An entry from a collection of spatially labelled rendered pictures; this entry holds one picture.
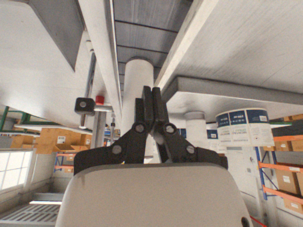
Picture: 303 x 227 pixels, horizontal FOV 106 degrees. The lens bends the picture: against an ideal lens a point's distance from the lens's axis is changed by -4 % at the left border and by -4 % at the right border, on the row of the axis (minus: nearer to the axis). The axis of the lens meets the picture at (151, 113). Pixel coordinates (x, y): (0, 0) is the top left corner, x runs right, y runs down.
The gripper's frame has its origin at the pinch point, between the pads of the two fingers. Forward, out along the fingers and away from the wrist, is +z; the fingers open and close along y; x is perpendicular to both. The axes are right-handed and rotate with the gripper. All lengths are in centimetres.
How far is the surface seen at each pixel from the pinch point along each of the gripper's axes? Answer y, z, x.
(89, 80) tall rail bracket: -9.7, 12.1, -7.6
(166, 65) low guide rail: 3.1, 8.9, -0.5
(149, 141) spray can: 1.3, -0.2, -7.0
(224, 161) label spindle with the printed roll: 59, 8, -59
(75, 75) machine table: -17.5, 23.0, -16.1
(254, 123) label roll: 45, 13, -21
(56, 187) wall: -394, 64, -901
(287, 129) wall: 463, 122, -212
